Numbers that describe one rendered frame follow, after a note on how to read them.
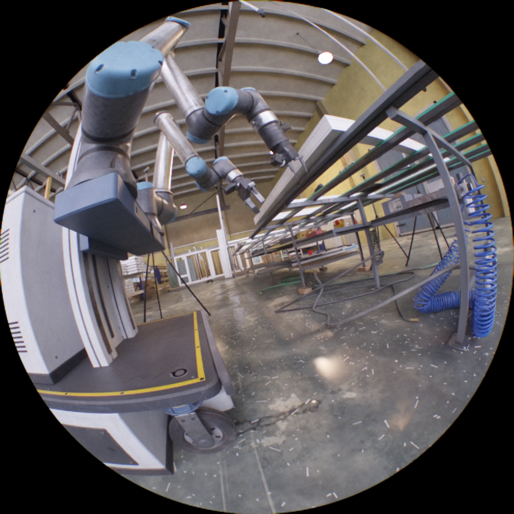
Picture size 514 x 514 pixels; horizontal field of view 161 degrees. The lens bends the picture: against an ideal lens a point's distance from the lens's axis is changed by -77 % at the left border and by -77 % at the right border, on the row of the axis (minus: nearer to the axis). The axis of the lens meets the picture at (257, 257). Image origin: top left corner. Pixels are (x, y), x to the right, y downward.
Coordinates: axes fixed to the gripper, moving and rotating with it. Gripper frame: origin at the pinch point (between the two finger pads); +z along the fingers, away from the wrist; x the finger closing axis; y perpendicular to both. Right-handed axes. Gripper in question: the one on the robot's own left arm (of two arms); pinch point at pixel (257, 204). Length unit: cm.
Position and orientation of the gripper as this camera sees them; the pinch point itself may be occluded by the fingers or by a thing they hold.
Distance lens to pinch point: 91.4
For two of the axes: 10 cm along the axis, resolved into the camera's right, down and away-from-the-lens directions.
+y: 7.7, -6.0, 2.3
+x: -1.6, 1.7, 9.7
